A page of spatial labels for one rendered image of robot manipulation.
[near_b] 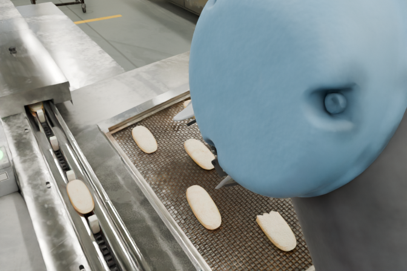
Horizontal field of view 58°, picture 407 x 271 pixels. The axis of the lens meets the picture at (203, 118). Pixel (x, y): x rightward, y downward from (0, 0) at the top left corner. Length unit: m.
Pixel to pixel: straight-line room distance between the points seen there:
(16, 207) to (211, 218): 0.40
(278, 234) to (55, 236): 0.36
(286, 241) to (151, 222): 0.27
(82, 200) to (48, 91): 0.39
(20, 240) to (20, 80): 0.47
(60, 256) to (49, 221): 0.08
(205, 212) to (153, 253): 0.12
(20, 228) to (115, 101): 0.48
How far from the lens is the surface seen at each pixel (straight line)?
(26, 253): 0.73
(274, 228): 0.58
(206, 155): 0.69
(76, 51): 1.51
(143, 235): 0.70
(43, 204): 0.74
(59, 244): 0.66
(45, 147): 0.90
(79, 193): 0.74
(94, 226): 0.68
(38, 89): 1.02
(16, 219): 0.79
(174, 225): 0.61
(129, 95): 1.12
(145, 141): 0.76
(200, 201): 0.62
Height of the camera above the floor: 1.34
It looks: 32 degrees down
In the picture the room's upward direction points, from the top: straight up
